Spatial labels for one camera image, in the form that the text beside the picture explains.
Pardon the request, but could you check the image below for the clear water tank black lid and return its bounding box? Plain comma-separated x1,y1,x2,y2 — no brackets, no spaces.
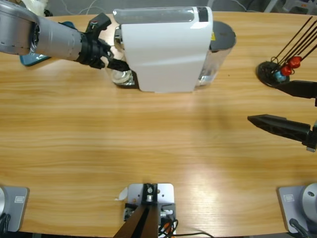
195,20,237,87

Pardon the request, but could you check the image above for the white floor cable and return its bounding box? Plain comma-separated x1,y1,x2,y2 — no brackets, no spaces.
60,0,112,16

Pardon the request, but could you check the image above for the blue coffee capsule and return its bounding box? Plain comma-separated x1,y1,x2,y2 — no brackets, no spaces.
274,71,287,83

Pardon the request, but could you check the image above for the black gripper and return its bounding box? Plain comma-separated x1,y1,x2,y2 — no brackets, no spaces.
247,79,317,153
78,32,131,73

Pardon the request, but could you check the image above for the red coffee capsule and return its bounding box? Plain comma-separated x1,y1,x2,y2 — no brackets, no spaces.
281,64,294,76
289,56,303,69

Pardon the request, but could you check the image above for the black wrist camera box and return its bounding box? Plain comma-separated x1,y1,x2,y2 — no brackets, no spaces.
85,12,111,34

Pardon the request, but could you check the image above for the clear drinking glass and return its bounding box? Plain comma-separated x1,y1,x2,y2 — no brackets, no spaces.
106,67,135,88

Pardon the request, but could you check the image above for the dark camera post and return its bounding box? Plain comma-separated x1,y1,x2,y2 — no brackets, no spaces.
113,183,159,238

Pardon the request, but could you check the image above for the black power cable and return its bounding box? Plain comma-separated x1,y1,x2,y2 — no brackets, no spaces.
173,231,214,238

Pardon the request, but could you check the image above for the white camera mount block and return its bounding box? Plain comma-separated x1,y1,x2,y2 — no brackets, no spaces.
127,182,175,235

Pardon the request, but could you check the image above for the red and black wire bundle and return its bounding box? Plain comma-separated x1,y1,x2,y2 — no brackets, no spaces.
158,217,179,238

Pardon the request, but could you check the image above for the white paper tab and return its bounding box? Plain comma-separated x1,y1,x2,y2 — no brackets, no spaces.
114,187,129,202

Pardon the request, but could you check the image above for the black base cable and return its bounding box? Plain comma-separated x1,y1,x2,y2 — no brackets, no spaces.
0,213,12,233
289,218,311,238

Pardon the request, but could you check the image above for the black capsule holder with rods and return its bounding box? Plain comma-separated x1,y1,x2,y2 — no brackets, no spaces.
256,16,317,88

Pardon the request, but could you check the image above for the white coffee machine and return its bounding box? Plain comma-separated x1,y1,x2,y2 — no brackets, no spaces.
112,6,214,95

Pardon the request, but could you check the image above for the teal plastic tray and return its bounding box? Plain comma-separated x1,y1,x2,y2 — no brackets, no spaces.
19,21,76,68

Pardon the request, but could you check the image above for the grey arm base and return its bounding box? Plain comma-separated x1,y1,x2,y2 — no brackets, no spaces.
0,186,30,233
276,182,317,234

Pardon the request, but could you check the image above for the white plastic bag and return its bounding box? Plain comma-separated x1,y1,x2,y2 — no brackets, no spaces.
24,0,49,17

